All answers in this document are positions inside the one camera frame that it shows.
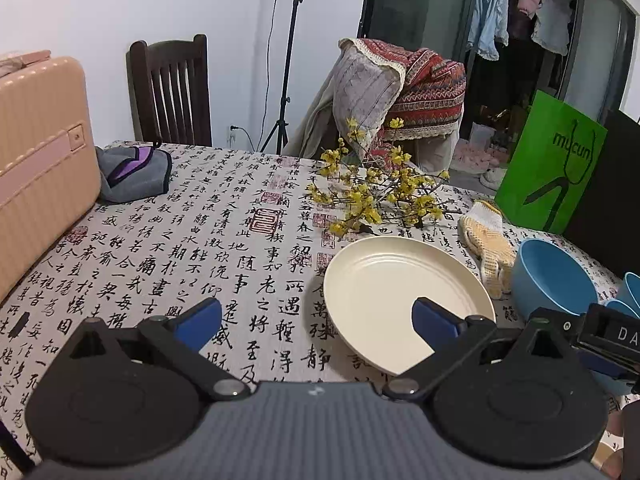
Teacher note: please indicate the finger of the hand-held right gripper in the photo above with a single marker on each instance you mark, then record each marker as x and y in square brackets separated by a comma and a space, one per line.
[605, 367]
[567, 324]

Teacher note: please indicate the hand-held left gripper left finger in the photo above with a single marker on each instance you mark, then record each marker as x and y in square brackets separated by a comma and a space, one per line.
[200, 321]

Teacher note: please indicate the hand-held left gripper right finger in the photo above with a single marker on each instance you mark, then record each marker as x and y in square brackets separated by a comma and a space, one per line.
[432, 321]

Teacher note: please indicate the cream plate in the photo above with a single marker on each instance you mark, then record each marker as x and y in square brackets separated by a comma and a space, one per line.
[380, 290]

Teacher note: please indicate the calligraphy printed tablecloth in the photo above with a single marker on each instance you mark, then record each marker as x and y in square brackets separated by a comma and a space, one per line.
[200, 240]

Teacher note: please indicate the white yellow knit glove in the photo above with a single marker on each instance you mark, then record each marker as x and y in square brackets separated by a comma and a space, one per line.
[485, 240]

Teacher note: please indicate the black paper bag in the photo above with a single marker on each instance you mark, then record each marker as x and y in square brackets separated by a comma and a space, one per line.
[610, 200]

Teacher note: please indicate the yellow flower branch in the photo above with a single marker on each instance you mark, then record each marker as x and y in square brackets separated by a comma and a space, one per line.
[365, 200]

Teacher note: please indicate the white slipper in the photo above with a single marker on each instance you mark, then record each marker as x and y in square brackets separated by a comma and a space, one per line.
[492, 179]

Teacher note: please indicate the green paper bag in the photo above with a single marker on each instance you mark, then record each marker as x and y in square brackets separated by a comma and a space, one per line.
[540, 170]

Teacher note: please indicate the grey purple cloth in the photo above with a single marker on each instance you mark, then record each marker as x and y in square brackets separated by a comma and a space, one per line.
[130, 180]

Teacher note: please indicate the studio light on stand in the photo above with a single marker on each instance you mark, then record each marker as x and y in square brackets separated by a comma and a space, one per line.
[283, 122]

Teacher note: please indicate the beige draped cloth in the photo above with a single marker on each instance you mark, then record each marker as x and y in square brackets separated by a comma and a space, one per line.
[310, 130]

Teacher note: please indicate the red patterned blanket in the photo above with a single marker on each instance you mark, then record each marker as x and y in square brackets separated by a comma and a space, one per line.
[430, 95]

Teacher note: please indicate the pink small suitcase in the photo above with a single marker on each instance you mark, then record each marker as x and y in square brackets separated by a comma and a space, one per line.
[40, 160]

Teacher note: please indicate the dark wooden chair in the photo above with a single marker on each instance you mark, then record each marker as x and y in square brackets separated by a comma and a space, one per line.
[170, 90]

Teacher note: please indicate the white quilted cushion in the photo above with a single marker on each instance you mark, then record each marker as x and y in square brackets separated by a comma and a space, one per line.
[360, 90]

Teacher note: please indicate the hanging white garment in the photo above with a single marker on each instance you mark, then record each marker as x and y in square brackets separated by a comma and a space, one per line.
[552, 25]

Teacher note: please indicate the dark sliding glass door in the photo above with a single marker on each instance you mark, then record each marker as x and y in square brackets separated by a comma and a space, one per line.
[425, 10]

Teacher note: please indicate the hanging blue shirt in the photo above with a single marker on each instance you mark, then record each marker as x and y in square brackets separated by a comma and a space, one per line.
[490, 10]

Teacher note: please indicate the wall socket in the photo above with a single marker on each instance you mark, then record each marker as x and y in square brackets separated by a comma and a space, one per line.
[231, 132]

